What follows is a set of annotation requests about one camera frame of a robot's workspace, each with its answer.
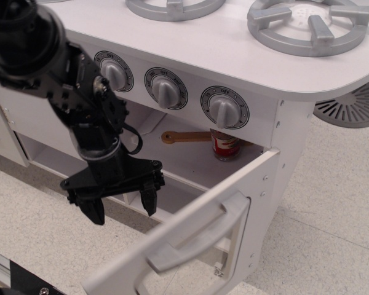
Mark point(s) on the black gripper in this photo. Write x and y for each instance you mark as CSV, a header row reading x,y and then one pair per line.
x,y
111,171

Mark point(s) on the white oven door with window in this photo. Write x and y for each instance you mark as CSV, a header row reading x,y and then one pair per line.
x,y
125,273

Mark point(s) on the grey oven door handle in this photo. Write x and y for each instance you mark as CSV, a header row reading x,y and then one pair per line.
x,y
198,232

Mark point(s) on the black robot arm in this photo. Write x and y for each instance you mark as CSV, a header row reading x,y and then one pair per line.
x,y
36,58

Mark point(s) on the wooden spoon in oven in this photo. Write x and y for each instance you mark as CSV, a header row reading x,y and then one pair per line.
x,y
171,137

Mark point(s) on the red toy can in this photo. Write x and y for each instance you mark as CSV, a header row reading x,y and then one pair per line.
x,y
225,147

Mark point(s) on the grey middle stove knob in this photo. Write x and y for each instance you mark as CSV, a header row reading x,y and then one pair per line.
x,y
166,88

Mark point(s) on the grey stove knob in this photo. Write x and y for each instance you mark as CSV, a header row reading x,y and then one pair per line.
x,y
116,70
166,88
224,107

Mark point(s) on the white cabinet door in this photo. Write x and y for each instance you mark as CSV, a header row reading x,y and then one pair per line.
x,y
33,117

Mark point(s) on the grey left stove knob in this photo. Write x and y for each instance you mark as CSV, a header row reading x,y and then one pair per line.
x,y
116,70

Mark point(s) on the grey right stove knob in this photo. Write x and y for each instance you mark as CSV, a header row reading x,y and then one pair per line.
x,y
224,107

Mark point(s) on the grey left burner grate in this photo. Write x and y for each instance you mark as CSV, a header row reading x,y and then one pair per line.
x,y
173,11

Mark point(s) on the grey burner grate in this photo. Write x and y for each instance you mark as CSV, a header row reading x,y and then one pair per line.
x,y
173,11
308,28

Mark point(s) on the grey right burner grate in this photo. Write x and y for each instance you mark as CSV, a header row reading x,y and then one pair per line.
x,y
308,28

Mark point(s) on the grey slotted round disc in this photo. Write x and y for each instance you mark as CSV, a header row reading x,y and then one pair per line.
x,y
349,111

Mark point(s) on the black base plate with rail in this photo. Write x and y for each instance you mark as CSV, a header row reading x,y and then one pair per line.
x,y
15,279

